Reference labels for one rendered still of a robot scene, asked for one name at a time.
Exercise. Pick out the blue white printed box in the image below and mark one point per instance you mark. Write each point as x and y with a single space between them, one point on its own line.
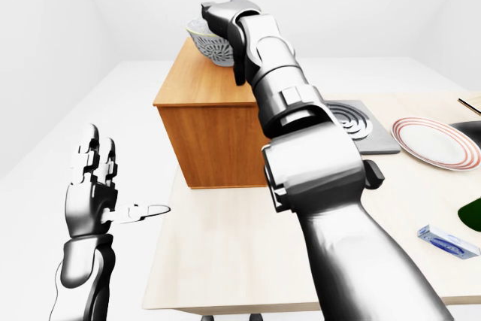
447 242

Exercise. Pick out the white plate with red rings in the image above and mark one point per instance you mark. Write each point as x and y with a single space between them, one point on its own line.
432 144

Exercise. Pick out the small dark rounded shape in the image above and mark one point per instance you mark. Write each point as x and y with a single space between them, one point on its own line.
208 318
256 317

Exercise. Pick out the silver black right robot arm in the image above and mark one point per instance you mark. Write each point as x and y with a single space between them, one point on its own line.
323 185

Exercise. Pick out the flat grey stove plate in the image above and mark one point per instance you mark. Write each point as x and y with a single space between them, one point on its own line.
376 137

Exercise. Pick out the wooden cabinet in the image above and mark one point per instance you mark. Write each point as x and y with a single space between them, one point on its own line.
210 137

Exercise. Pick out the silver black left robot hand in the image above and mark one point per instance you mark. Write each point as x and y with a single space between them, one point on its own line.
84 204

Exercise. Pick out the dark green rounded object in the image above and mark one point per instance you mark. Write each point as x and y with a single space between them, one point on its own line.
472 215

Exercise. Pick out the thin wooden slat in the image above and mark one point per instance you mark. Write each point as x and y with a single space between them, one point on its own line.
469 106

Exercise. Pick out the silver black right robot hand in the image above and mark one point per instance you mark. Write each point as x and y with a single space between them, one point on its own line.
225 16

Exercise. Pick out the black rounded object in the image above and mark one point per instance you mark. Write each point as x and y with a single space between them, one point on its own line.
469 130

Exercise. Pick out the grey patterned bowl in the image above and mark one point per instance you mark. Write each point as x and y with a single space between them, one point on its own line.
210 48

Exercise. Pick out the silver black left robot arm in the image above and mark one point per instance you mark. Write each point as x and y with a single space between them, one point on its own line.
80 264

